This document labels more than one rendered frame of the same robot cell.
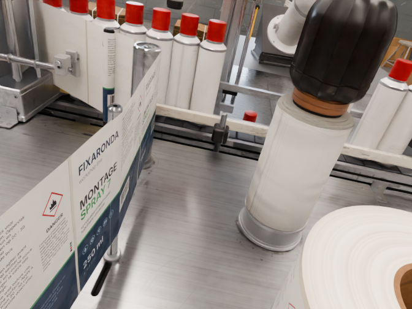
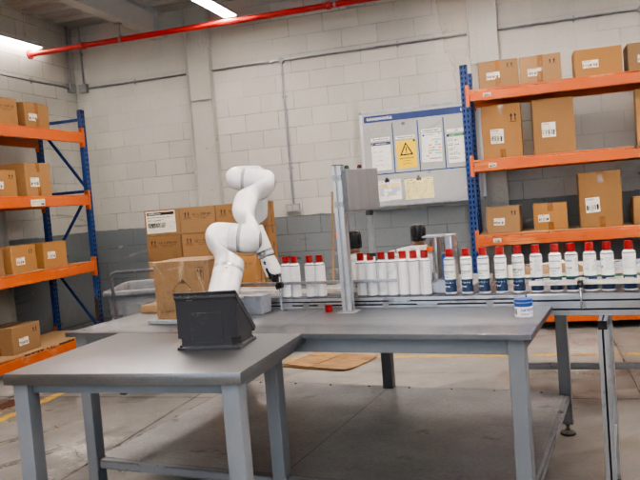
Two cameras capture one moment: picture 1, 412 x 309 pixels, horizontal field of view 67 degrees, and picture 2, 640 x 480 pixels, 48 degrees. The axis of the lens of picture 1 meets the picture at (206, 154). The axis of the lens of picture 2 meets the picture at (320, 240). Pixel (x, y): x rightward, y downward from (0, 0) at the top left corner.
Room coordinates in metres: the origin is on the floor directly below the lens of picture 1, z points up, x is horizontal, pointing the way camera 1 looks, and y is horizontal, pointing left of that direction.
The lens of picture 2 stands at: (3.77, 1.24, 1.34)
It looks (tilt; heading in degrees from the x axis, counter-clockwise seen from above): 3 degrees down; 204
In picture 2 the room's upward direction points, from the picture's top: 5 degrees counter-clockwise
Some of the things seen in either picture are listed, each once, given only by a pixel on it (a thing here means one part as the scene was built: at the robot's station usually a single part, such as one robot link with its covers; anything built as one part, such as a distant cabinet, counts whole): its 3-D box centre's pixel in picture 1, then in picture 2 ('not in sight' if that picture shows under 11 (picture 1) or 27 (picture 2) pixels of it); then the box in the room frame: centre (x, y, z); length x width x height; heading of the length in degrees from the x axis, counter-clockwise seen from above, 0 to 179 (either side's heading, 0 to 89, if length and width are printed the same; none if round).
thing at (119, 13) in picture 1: (109, 21); not in sight; (4.49, 1.69, 0.16); 0.65 x 0.54 x 0.32; 102
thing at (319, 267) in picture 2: not in sight; (320, 275); (0.61, -0.19, 0.98); 0.05 x 0.05 x 0.20
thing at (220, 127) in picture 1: (219, 140); not in sight; (0.53, -0.02, 0.89); 0.03 x 0.03 x 0.12; 0
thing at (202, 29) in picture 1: (194, 32); not in sight; (5.13, 0.57, 0.11); 0.65 x 0.54 x 0.22; 94
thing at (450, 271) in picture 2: not in sight; (450, 271); (0.61, 0.45, 0.98); 0.05 x 0.05 x 0.20
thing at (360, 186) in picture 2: not in sight; (357, 190); (0.70, 0.07, 1.38); 0.17 x 0.10 x 0.19; 145
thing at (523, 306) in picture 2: not in sight; (523, 307); (0.91, 0.81, 0.87); 0.07 x 0.07 x 0.07
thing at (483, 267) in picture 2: not in sight; (483, 270); (0.62, 0.60, 0.98); 0.05 x 0.05 x 0.20
